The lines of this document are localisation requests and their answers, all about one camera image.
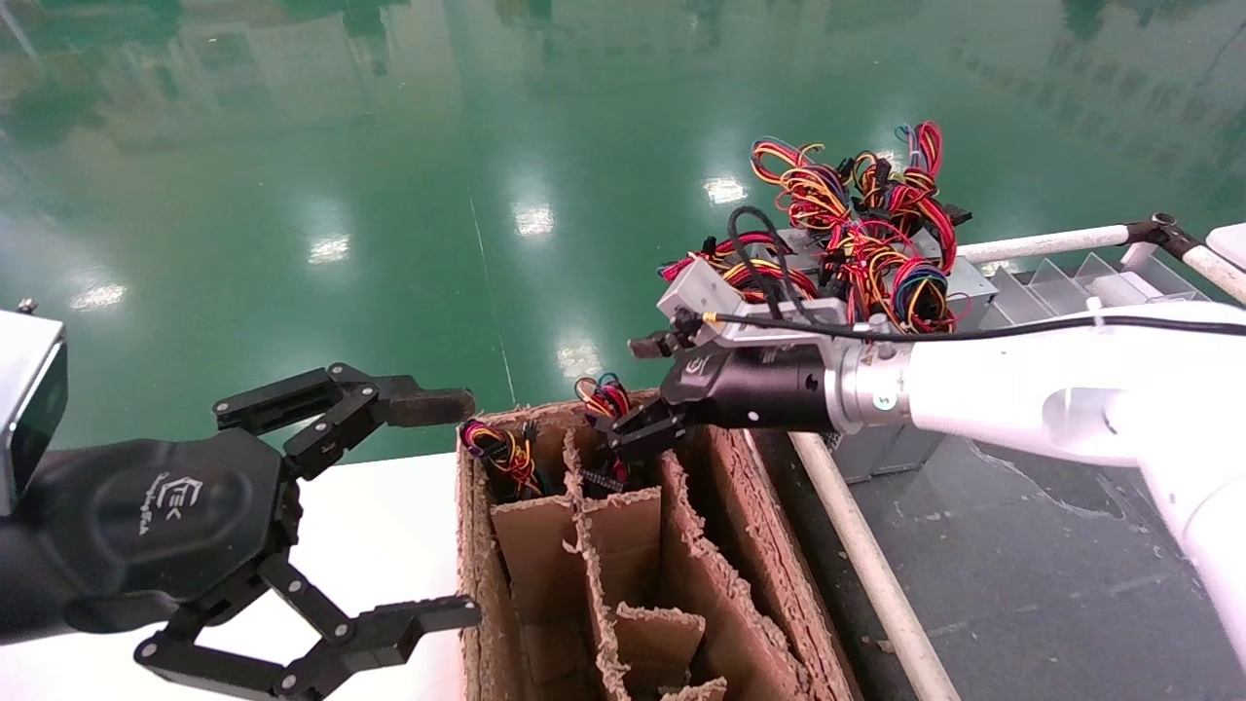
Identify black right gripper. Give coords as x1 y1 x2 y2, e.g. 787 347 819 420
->
596 329 833 466

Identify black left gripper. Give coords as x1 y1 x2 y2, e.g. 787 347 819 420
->
0 430 483 701

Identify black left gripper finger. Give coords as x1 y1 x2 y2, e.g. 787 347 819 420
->
212 363 478 480

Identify wire bundle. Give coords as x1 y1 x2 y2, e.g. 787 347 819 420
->
574 373 648 493
459 419 551 502

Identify brown cardboard box with dividers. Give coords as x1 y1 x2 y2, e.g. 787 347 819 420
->
456 394 862 701

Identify clear acrylic divider tray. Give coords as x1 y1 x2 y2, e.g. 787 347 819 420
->
978 251 1213 332

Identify white flat board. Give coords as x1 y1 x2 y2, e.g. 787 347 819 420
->
1205 222 1246 272

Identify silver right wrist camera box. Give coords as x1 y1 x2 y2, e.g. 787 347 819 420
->
658 261 858 347

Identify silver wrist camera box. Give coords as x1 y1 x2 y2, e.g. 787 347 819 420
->
658 261 858 347
0 310 69 517

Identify grey power supply with cables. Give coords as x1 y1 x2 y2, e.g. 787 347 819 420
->
827 229 999 483
852 122 999 303
660 230 828 303
751 139 882 293

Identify black camera cable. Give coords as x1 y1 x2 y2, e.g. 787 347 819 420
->
701 204 1246 342

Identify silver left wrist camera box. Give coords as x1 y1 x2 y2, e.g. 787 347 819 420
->
0 310 69 517

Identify black rail corner joint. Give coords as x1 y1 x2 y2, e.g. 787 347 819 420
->
1127 214 1203 264

